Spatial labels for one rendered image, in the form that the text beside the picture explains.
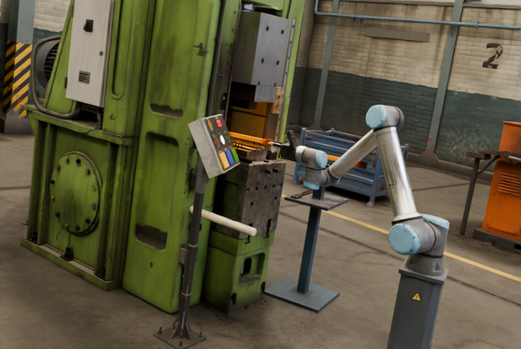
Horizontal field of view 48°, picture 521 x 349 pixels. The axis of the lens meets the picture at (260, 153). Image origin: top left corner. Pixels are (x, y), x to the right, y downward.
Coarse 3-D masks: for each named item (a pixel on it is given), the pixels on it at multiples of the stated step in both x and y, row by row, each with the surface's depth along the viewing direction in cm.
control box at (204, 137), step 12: (204, 120) 277; (192, 132) 278; (204, 132) 277; (216, 132) 290; (228, 132) 309; (204, 144) 278; (216, 144) 282; (228, 144) 301; (204, 156) 279; (216, 156) 277; (216, 168) 278; (228, 168) 287
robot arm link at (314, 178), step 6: (306, 168) 325; (312, 168) 322; (306, 174) 325; (312, 174) 323; (318, 174) 323; (324, 174) 329; (306, 180) 325; (312, 180) 323; (318, 180) 324; (324, 180) 328; (306, 186) 325; (312, 186) 324; (318, 186) 325
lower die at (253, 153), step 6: (234, 144) 350; (240, 144) 353; (246, 144) 351; (252, 144) 354; (240, 150) 341; (246, 150) 340; (252, 150) 342; (258, 150) 347; (264, 150) 353; (240, 156) 341; (246, 156) 339; (252, 156) 344; (258, 156) 349; (264, 156) 354
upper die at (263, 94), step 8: (232, 88) 343; (240, 88) 339; (248, 88) 336; (256, 88) 333; (264, 88) 339; (272, 88) 345; (232, 96) 343; (240, 96) 339; (248, 96) 336; (256, 96) 334; (264, 96) 341; (272, 96) 347
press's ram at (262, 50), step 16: (240, 16) 331; (256, 16) 324; (272, 16) 331; (240, 32) 331; (256, 32) 325; (272, 32) 334; (288, 32) 346; (240, 48) 332; (256, 48) 325; (272, 48) 337; (240, 64) 332; (256, 64) 328; (272, 64) 340; (240, 80) 333; (256, 80) 331; (272, 80) 344
